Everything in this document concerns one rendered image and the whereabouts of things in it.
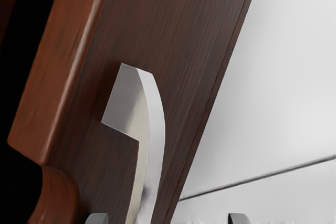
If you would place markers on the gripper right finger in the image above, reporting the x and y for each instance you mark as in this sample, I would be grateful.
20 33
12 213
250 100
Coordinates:
240 219

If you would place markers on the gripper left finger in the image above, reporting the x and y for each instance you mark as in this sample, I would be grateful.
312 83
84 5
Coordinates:
97 219

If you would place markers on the dark brown wooden cabinet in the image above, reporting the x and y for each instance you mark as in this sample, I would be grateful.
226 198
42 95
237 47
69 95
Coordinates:
168 51

